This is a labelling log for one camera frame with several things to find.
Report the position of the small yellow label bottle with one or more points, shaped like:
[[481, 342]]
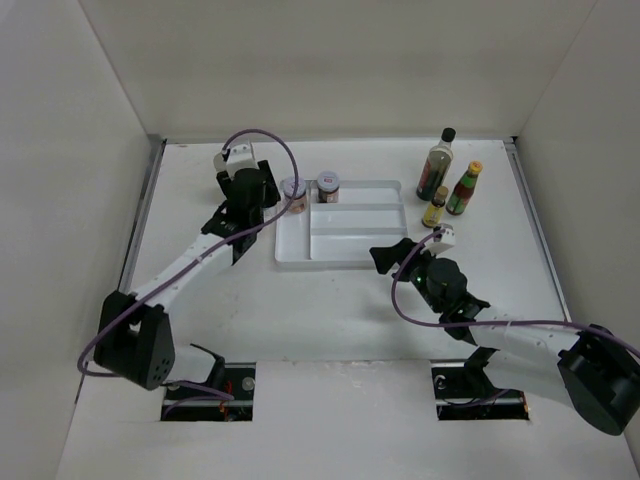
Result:
[[433, 213]]

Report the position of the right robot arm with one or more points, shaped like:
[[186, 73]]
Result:
[[584, 367]]

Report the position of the white divided organizer tray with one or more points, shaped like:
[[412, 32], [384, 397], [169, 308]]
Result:
[[330, 236]]

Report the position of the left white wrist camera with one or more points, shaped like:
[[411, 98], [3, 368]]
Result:
[[235, 158]]

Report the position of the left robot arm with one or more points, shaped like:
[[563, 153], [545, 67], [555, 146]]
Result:
[[135, 339]]

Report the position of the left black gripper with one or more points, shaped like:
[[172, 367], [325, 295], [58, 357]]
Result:
[[270, 194]]

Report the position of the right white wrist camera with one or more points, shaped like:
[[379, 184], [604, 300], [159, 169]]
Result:
[[443, 239]]

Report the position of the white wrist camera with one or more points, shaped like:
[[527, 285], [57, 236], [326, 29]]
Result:
[[443, 239], [235, 158]]

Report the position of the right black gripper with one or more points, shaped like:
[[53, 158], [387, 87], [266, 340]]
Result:
[[387, 255]]

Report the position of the orange spice jar white lid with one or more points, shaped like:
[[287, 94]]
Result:
[[295, 194]]

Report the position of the dark soy sauce bottle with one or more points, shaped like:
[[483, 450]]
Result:
[[436, 165]]

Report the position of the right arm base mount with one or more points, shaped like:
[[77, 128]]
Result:
[[464, 395]]

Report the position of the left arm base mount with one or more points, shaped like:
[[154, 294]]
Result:
[[186, 404]]

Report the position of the dark spice jar white lid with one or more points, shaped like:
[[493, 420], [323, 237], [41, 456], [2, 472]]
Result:
[[328, 184]]

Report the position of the red sauce bottle yellow cap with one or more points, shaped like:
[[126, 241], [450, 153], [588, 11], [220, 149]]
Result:
[[464, 189]]

